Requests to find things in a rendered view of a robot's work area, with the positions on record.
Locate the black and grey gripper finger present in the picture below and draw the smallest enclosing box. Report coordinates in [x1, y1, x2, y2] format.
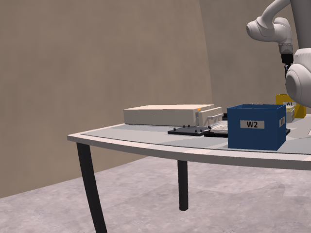
[284, 65, 289, 77]

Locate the black flat plate with pegs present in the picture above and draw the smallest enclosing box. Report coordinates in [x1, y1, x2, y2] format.
[168, 125, 212, 136]

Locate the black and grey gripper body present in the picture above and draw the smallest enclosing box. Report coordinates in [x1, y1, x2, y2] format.
[281, 53, 294, 67]

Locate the blue waste bin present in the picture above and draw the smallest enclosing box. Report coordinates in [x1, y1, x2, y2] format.
[227, 104, 286, 151]

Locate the yellow open-top bin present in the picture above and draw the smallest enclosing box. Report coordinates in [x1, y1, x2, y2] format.
[276, 94, 306, 118]

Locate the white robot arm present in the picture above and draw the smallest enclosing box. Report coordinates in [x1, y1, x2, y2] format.
[246, 0, 311, 108]

